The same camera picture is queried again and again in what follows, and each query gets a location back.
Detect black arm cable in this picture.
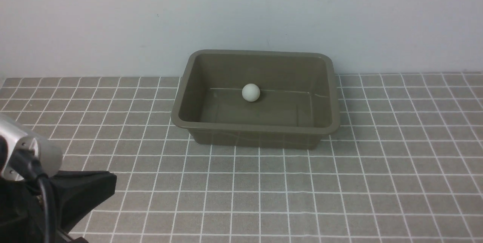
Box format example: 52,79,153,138
15,149,59,243

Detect white ping-pong ball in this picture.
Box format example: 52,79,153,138
242,83,261,102

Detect grey checkered tablecloth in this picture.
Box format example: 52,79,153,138
0,72,483,243

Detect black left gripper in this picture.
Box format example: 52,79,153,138
0,171,117,243

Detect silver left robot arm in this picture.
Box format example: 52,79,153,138
0,114,117,243

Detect olive green plastic bin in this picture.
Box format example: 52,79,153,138
171,50,340,150

